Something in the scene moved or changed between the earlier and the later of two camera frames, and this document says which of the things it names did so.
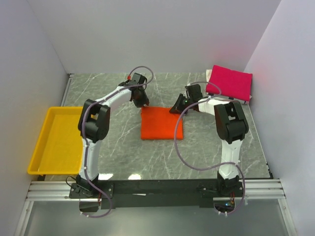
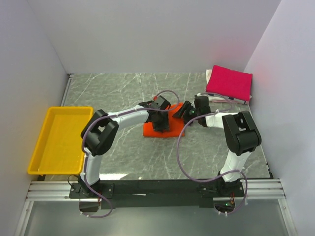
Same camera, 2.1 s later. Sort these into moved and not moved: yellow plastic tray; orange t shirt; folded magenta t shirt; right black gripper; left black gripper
Moved: left black gripper; right black gripper
Not moved: orange t shirt; folded magenta t shirt; yellow plastic tray
